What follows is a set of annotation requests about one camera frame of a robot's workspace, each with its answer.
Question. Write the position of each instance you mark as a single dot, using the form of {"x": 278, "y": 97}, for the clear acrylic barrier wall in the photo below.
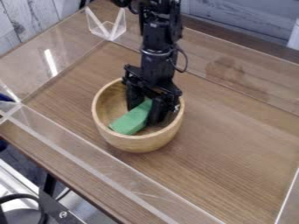
{"x": 225, "y": 171}

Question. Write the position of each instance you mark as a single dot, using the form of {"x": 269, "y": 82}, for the black metal bracket with screw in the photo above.
{"x": 58, "y": 214}

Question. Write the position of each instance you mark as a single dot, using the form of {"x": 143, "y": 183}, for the green rectangular block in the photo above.
{"x": 133, "y": 121}

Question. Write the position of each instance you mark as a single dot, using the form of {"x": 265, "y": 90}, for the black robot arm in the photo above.
{"x": 159, "y": 23}

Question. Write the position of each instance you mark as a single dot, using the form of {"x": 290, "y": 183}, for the brown wooden bowl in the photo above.
{"x": 110, "y": 106}

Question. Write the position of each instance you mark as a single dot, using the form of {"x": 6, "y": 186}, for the clear acrylic corner bracket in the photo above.
{"x": 107, "y": 30}

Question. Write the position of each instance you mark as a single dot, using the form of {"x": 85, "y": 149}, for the black table leg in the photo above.
{"x": 50, "y": 185}

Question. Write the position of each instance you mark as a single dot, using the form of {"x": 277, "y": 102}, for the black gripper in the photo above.
{"x": 151, "y": 80}

